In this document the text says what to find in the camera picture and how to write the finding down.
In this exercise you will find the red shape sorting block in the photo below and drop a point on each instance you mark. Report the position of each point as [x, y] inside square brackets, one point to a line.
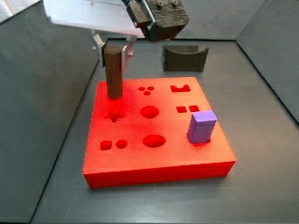
[137, 143]

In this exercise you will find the purple rectangular block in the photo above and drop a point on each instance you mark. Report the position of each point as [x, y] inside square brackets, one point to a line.
[203, 121]

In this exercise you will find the black curved holder stand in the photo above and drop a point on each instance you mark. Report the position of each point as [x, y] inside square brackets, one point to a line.
[184, 58]

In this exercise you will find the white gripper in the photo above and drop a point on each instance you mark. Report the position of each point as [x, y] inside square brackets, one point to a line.
[102, 15]

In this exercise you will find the brown hexagon prism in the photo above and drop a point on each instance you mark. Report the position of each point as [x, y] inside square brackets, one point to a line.
[112, 57]

